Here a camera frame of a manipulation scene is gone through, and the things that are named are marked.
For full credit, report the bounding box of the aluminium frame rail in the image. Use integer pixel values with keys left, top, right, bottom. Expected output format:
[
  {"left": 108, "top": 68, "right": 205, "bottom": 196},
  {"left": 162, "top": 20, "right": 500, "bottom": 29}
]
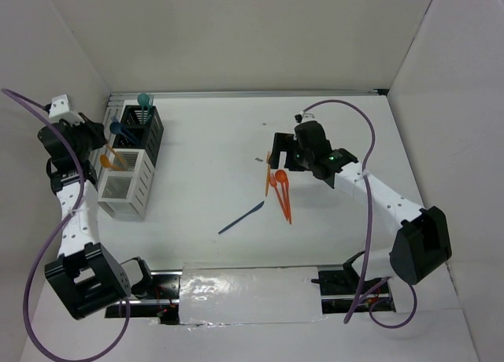
[{"left": 106, "top": 88, "right": 389, "bottom": 102}]

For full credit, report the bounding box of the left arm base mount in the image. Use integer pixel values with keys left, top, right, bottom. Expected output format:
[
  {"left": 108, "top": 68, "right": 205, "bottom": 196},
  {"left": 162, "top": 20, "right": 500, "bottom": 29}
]
[{"left": 129, "top": 270, "right": 182, "bottom": 325}]

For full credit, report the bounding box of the white utensil caddy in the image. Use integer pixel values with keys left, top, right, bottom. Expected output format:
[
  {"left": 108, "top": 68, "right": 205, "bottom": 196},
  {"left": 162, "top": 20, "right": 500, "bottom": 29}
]
[{"left": 98, "top": 149, "right": 155, "bottom": 221}]

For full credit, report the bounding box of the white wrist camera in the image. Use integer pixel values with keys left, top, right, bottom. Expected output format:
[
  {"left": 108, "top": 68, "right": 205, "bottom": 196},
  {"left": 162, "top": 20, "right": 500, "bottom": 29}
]
[
  {"left": 295, "top": 110, "right": 315, "bottom": 124},
  {"left": 49, "top": 94, "right": 84, "bottom": 126}
]

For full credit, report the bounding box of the orange spoon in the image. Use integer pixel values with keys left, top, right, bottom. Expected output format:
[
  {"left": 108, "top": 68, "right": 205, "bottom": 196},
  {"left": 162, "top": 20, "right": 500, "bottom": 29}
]
[{"left": 275, "top": 169, "right": 288, "bottom": 199}]

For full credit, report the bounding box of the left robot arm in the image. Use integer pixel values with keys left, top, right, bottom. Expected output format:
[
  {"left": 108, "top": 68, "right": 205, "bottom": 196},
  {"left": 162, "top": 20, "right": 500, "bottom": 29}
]
[{"left": 38, "top": 110, "right": 156, "bottom": 320}]

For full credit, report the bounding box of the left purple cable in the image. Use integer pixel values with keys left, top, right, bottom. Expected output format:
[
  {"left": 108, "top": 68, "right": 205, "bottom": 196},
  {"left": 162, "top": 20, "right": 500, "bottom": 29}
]
[{"left": 0, "top": 87, "right": 132, "bottom": 362}]

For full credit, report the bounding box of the orange fork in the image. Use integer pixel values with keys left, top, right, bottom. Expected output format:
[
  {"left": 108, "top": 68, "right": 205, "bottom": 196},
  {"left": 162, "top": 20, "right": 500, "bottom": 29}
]
[{"left": 269, "top": 173, "right": 288, "bottom": 220}]

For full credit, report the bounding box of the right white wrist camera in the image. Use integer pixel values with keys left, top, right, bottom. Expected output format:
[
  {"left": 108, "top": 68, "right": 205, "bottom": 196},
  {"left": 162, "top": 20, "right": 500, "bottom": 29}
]
[{"left": 295, "top": 110, "right": 315, "bottom": 124}]

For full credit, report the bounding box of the yellow fork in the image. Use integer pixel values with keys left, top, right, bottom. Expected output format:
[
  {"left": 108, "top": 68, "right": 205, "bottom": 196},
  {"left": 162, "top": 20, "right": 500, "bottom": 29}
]
[{"left": 265, "top": 150, "right": 271, "bottom": 198}]

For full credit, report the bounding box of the blue knife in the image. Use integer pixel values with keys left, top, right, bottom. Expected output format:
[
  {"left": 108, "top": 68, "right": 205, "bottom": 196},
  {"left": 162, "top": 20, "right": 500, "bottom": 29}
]
[{"left": 217, "top": 201, "right": 265, "bottom": 235}]

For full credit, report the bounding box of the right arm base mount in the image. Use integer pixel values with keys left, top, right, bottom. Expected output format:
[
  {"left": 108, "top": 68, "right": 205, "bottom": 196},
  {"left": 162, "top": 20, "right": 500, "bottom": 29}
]
[{"left": 311, "top": 265, "right": 395, "bottom": 315}]

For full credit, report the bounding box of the teal spoon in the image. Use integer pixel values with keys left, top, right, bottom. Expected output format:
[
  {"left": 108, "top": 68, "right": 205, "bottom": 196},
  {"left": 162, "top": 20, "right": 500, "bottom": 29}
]
[{"left": 137, "top": 93, "right": 150, "bottom": 124}]

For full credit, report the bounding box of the black utensil caddy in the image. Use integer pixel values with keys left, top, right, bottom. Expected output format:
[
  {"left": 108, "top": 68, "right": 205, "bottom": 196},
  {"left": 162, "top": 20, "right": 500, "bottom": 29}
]
[{"left": 113, "top": 105, "right": 164, "bottom": 166}]

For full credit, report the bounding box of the yellow spoon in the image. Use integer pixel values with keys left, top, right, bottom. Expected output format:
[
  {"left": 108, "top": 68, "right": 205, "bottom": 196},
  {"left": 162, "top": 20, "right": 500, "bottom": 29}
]
[{"left": 99, "top": 154, "right": 123, "bottom": 172}]

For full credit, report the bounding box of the blue spoon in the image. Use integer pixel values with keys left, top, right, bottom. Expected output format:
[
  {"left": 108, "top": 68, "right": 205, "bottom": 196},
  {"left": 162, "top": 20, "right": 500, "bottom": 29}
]
[{"left": 109, "top": 121, "right": 127, "bottom": 135}]

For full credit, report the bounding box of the blue fork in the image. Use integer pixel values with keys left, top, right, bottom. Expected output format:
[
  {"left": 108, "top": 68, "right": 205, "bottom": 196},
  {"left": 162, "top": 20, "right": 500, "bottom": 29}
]
[{"left": 117, "top": 128, "right": 141, "bottom": 146}]

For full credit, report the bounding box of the white taped paper sheet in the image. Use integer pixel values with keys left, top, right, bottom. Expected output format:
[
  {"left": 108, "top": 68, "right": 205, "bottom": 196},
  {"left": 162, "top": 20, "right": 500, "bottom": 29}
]
[{"left": 179, "top": 267, "right": 324, "bottom": 326}]

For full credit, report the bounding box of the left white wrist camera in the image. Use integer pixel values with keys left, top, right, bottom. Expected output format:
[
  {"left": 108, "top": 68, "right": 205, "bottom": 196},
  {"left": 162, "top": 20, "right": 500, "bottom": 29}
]
[{"left": 49, "top": 94, "right": 84, "bottom": 126}]

